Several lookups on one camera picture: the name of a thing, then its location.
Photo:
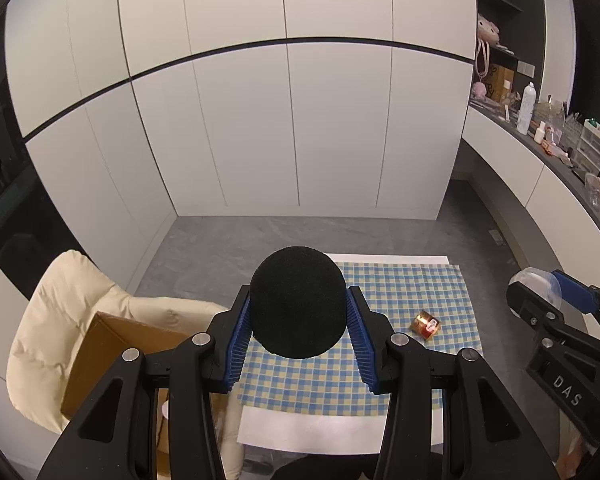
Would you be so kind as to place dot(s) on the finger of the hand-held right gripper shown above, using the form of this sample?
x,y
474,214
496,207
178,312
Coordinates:
x,y
575,290
527,305

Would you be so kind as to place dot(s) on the tall white spray bottle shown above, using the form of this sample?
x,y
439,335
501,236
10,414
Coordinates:
x,y
526,110

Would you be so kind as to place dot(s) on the orange shiny candy packet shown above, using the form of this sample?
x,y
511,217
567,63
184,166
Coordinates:
x,y
424,326

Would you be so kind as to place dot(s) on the wall switch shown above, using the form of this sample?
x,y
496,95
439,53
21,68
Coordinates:
x,y
526,68

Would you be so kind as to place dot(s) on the blue yellow checkered tablecloth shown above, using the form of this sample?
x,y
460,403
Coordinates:
x,y
395,285

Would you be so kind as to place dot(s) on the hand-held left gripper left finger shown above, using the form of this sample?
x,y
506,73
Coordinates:
x,y
236,345

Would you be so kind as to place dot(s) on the clear acrylic organizer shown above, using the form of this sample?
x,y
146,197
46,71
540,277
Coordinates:
x,y
560,120

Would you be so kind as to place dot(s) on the cream padded armchair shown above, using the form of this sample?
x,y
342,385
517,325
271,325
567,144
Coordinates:
x,y
55,300

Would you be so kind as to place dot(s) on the black round puff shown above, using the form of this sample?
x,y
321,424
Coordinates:
x,y
297,300

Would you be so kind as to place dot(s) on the clear round lid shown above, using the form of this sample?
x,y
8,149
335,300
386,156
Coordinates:
x,y
542,282

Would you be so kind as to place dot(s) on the brown cardboard box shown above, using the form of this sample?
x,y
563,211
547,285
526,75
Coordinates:
x,y
115,350

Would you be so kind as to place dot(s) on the pink plush toy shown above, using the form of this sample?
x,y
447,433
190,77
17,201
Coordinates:
x,y
487,30

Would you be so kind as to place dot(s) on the white drawer organizer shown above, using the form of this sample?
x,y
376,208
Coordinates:
x,y
592,147

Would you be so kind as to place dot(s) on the small white bottle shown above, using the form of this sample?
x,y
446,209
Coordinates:
x,y
539,135

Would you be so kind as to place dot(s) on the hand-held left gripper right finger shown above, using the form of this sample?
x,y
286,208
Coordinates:
x,y
362,347

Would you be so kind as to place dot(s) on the white wardrobe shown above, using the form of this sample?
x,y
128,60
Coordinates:
x,y
280,125

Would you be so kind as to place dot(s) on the small pink plush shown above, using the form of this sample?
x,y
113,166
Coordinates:
x,y
479,90

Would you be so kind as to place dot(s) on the dark glass cabinet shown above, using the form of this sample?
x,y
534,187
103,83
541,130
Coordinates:
x,y
10,185

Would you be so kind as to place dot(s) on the clear glass cup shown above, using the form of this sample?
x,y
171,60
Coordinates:
x,y
594,187

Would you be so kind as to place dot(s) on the person's right hand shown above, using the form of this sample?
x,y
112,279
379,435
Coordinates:
x,y
575,455

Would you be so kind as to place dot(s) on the long white sideboard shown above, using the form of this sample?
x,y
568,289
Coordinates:
x,y
530,185

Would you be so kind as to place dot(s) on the small brown shelf box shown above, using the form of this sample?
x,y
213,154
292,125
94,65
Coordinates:
x,y
502,75

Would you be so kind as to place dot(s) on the floor socket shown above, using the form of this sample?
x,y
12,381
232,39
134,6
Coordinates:
x,y
496,236

